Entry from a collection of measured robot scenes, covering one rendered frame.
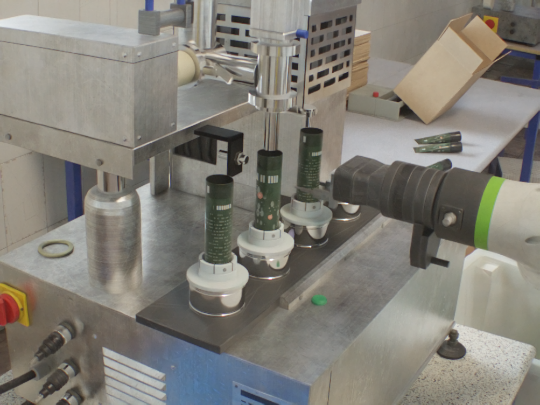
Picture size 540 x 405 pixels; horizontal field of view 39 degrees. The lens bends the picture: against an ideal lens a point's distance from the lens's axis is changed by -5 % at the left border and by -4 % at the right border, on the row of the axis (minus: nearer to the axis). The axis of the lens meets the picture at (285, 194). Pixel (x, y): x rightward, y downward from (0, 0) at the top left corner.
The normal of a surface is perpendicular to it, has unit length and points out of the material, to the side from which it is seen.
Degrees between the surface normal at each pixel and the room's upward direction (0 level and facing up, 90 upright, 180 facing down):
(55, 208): 90
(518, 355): 0
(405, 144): 0
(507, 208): 55
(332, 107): 90
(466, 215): 79
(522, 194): 28
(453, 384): 0
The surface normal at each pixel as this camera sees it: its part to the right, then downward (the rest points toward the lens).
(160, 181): 0.87, 0.23
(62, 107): -0.49, 0.31
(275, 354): 0.05, -0.92
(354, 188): -0.16, 0.37
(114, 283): 0.13, 0.38
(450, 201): -0.41, -0.13
